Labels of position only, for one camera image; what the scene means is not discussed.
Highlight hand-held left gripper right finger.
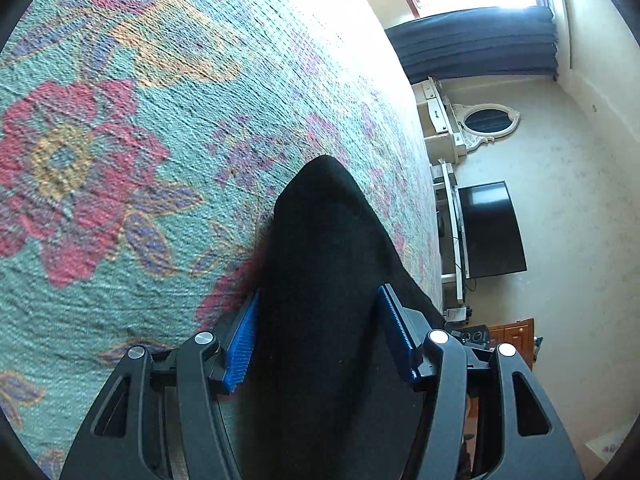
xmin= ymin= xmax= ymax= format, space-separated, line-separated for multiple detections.
xmin=377 ymin=284 xmax=586 ymax=480

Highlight white television stand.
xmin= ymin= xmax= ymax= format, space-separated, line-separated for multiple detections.
xmin=431 ymin=159 xmax=473 ymax=311

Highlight dark blue curtain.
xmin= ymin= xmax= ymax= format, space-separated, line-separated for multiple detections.
xmin=385 ymin=5 xmax=558 ymax=83

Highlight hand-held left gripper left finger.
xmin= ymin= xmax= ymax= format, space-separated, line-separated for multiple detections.
xmin=59 ymin=289 xmax=261 ymax=480

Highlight black speaker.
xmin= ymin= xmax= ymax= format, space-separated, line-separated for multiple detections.
xmin=452 ymin=325 xmax=491 ymax=348

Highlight black studded pants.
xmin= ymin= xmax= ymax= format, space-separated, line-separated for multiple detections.
xmin=240 ymin=155 xmax=446 ymax=480

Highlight cream vanity dresser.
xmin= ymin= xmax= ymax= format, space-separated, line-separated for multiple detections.
xmin=412 ymin=77 xmax=468 ymax=163

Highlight wooden cabinet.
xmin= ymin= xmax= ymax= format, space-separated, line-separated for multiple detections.
xmin=487 ymin=317 xmax=536 ymax=361

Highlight black television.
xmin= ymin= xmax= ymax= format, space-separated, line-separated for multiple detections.
xmin=457 ymin=180 xmax=528 ymax=280

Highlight oval vanity mirror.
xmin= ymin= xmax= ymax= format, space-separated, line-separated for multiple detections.
xmin=452 ymin=102 xmax=522 ymax=153

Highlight floral bed blanket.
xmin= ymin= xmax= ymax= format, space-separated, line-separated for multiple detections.
xmin=0 ymin=0 xmax=446 ymax=480

